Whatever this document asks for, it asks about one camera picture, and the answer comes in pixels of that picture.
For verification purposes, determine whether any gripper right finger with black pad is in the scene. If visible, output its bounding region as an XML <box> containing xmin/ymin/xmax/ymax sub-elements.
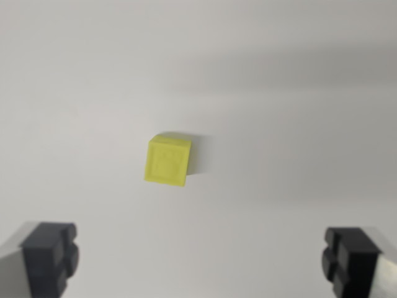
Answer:
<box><xmin>321</xmin><ymin>226</ymin><xmax>397</xmax><ymax>298</ymax></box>

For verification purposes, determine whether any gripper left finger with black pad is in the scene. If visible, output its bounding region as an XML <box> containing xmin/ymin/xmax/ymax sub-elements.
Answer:
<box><xmin>0</xmin><ymin>220</ymin><xmax>80</xmax><ymax>298</ymax></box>

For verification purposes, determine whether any yellow cube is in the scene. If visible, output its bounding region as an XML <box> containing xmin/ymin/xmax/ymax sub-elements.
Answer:
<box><xmin>143</xmin><ymin>134</ymin><xmax>192</xmax><ymax>188</ymax></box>

